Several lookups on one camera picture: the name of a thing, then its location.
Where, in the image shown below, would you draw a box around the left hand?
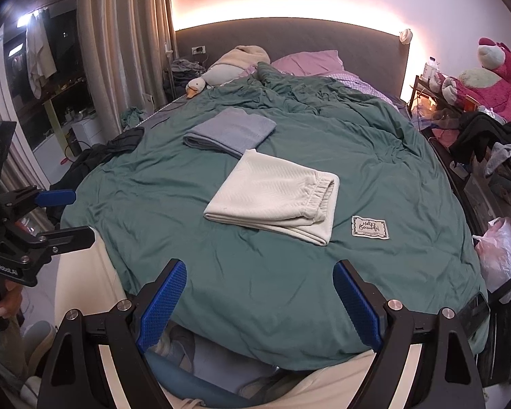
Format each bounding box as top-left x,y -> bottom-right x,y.
0,280 -> 23,319

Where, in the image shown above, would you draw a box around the white plastic bag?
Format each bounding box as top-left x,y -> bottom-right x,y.
473,217 -> 511,293

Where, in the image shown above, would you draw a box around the dark clothes pile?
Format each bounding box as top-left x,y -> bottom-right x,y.
49,127 -> 145,190

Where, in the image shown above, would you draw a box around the white fabric label patch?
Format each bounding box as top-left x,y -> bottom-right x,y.
351,215 -> 389,240

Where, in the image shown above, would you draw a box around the black clothes on rack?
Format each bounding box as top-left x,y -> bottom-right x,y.
449,112 -> 511,164

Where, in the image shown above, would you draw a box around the folded grey garment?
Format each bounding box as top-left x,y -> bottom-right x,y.
183,107 -> 276,159

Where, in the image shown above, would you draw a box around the green duvet cover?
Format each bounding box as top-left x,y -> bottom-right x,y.
62,64 -> 486,370

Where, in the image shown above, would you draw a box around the beige curtain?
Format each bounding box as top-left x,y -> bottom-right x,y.
77,0 -> 177,139

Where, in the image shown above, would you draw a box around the black metal shelf rack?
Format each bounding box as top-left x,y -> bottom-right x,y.
408,74 -> 511,389

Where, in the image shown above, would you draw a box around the pink plush bear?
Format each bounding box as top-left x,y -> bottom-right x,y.
431,37 -> 511,122

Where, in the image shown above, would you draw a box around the white duck plush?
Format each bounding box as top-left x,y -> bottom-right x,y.
185,45 -> 270,99

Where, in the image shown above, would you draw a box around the plastic bottle on shelf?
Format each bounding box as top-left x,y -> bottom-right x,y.
422,56 -> 438,82

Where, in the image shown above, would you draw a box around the grey upholstered headboard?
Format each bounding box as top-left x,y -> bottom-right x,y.
176,18 -> 410,97

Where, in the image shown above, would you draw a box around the pink pillow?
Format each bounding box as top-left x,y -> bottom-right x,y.
271,50 -> 344,77

